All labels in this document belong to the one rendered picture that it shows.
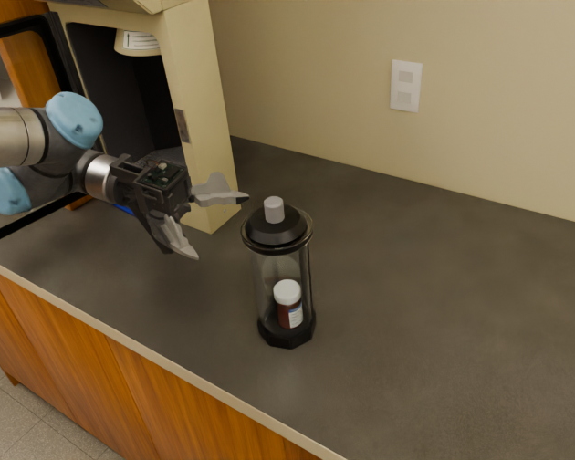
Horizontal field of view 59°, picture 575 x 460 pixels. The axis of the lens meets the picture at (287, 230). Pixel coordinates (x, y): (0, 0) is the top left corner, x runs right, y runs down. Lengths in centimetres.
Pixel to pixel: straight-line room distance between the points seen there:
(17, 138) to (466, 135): 89
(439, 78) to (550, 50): 22
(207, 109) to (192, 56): 11
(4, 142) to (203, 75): 43
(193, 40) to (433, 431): 75
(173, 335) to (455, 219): 64
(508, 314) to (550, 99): 44
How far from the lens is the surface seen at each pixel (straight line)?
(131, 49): 105
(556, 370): 91
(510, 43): 112
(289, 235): 72
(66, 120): 73
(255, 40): 138
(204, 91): 101
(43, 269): 118
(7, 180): 82
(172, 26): 94
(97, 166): 87
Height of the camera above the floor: 162
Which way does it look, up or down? 38 degrees down
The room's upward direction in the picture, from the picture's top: 5 degrees counter-clockwise
